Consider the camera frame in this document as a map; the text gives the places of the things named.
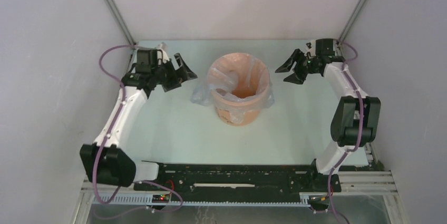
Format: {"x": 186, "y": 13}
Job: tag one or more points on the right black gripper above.
{"x": 298, "y": 56}

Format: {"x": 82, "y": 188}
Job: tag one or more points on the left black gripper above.
{"x": 183, "y": 71}

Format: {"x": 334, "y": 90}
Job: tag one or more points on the orange plastic trash bin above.
{"x": 239, "y": 107}

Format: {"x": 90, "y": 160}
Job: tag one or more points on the light blue plastic trash bag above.
{"x": 234, "y": 82}

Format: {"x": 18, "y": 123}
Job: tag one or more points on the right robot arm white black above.
{"x": 355, "y": 120}

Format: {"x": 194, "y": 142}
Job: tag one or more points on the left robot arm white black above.
{"x": 105, "y": 160}

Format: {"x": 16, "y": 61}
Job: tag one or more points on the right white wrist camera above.
{"x": 310, "y": 52}

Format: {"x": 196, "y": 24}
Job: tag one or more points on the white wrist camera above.
{"x": 310, "y": 52}
{"x": 162, "y": 56}

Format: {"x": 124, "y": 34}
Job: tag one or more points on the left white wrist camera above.
{"x": 162, "y": 56}

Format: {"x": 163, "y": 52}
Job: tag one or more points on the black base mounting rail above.
{"x": 228, "y": 181}

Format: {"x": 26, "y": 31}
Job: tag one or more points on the white slotted cable duct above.
{"x": 150, "y": 199}

